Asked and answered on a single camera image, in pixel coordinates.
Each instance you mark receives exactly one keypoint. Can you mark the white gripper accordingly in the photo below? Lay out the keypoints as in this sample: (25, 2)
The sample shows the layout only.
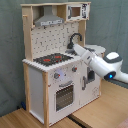
(87, 56)

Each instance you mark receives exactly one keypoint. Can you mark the white toy oven door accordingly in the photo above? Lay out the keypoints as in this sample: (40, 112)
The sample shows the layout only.
(63, 99)

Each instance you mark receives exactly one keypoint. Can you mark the white toy microwave door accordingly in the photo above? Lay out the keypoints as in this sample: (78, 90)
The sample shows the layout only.
(78, 11)

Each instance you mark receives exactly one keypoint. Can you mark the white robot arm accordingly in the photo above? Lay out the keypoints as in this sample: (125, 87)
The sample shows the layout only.
(107, 68)

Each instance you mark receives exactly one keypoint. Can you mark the wooden toy kitchen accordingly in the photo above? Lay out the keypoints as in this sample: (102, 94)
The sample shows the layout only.
(46, 40)

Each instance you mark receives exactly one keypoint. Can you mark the grey toy sink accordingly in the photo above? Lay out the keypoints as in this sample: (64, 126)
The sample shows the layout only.
(71, 51)

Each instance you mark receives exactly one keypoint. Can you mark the right red stove knob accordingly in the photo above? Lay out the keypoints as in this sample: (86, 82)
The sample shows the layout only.
(74, 69)

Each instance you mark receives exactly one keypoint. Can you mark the red stove knob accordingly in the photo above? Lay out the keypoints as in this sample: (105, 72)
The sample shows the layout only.
(74, 69)
(56, 75)

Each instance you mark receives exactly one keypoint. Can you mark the black toy faucet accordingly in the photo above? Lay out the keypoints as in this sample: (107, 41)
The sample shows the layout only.
(74, 39)

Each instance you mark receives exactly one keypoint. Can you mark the white cabinet door with dispenser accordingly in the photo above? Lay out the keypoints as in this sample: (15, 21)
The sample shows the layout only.
(90, 85)

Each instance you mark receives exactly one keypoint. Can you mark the black toy stovetop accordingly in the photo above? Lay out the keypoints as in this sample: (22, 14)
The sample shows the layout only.
(52, 59)

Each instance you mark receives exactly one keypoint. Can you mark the left red stove knob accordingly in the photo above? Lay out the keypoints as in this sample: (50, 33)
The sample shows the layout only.
(56, 75)

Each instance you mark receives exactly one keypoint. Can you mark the grey range hood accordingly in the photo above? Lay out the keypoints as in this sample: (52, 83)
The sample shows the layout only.
(48, 18)

